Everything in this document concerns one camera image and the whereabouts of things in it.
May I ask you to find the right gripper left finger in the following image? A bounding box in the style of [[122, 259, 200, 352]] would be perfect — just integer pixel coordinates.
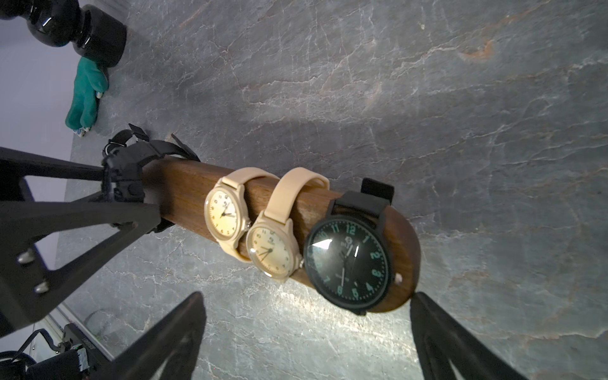
[[91, 291, 207, 379]]

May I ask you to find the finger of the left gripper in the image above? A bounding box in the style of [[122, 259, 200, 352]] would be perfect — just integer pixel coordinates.
[[1, 147, 105, 181], [1, 201, 161, 335]]

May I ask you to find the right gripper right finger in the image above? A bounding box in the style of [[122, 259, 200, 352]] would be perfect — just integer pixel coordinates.
[[410, 292, 524, 380]]

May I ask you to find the beige band watch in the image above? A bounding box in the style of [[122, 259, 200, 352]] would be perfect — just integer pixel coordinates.
[[245, 167, 330, 283]]

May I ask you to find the brown wooden watch stand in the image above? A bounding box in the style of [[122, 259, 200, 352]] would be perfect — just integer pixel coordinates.
[[142, 157, 421, 313]]

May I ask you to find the black chunky sport watch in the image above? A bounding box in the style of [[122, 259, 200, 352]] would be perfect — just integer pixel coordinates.
[[100, 139, 201, 234]]

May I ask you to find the black round-face watch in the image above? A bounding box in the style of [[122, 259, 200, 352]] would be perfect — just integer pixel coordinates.
[[303, 178, 395, 316]]

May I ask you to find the black thin band watch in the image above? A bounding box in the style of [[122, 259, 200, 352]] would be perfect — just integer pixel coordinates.
[[102, 123, 150, 158]]

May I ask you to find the green work glove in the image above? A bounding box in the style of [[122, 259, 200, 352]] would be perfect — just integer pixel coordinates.
[[65, 57, 109, 137]]

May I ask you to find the black ribbed plant pot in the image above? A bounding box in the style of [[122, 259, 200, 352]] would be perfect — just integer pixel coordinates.
[[1, 0, 127, 68]]

